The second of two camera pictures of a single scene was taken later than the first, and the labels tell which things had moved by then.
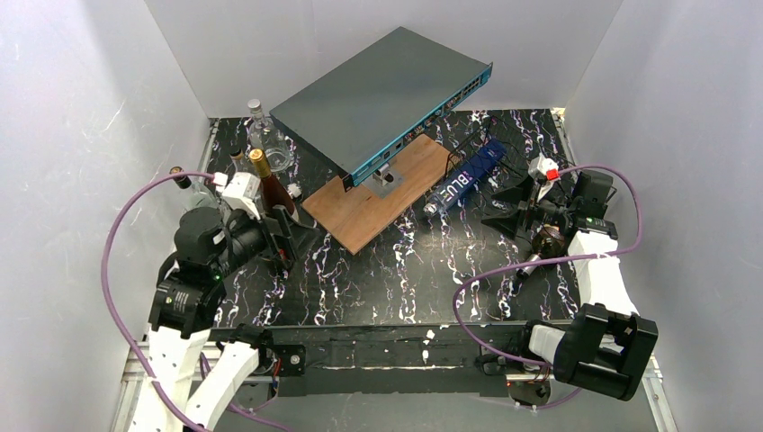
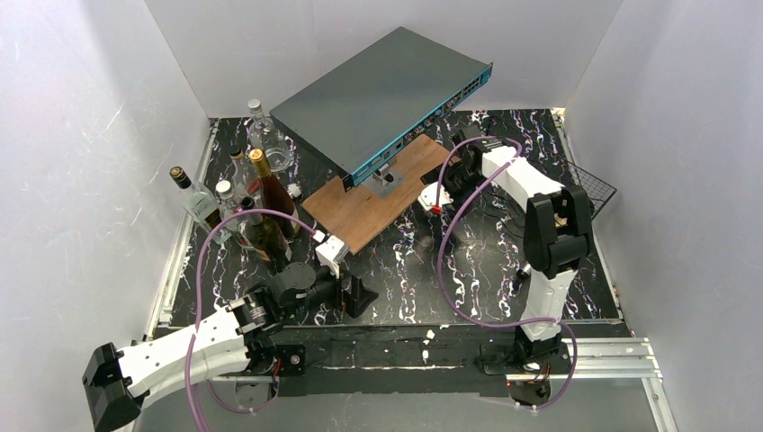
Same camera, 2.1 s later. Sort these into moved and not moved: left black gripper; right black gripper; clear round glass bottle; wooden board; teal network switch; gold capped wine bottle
Moved: left black gripper; right black gripper
Not moved: wooden board; gold capped wine bottle; teal network switch; clear round glass bottle
